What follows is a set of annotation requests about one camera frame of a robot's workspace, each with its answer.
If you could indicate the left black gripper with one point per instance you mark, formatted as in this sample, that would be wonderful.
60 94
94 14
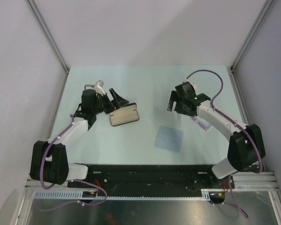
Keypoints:
118 101

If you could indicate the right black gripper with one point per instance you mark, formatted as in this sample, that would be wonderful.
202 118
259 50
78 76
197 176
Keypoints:
174 97

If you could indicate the black glasses case beige lining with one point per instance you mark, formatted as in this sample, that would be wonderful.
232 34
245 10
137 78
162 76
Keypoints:
124 115

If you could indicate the light blue cleaning cloth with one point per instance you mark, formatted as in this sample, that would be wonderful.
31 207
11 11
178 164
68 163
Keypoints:
169 139

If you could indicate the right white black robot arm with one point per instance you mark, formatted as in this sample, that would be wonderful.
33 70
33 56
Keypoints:
246 144

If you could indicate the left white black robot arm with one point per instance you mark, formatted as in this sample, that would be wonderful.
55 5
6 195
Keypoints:
49 163

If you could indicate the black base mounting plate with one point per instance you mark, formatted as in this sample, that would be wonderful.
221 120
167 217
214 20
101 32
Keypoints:
152 178

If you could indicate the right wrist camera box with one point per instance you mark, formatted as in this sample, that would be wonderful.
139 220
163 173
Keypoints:
191 83

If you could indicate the pink frame purple sunglasses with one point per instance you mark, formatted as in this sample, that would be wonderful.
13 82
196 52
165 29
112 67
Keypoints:
202 125

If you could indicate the aluminium extrusion rail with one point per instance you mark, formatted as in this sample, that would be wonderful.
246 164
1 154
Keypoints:
249 181

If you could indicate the grey slotted cable duct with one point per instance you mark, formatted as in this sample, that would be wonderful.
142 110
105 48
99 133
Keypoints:
80 195

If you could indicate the left aluminium frame post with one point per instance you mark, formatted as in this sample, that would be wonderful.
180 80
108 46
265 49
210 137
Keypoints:
47 33

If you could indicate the aluminium frame post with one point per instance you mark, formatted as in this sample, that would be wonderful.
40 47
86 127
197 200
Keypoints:
47 33
264 12

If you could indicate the right aluminium frame post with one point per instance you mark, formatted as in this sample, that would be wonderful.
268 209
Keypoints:
264 12

